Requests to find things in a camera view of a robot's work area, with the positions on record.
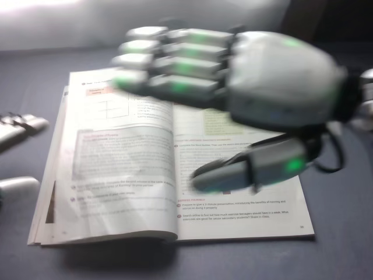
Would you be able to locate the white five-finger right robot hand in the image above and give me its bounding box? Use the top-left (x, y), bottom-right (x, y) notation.
top-left (110, 26), bottom-right (350, 196)

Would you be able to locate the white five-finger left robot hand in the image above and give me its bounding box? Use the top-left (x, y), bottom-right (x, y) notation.
top-left (0, 112), bottom-right (50, 205)

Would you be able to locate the school textbook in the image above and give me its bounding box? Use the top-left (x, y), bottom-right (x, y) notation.
top-left (27, 66), bottom-right (316, 247)

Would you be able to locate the grey table cloth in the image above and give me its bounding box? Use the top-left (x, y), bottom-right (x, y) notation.
top-left (0, 48), bottom-right (373, 280)

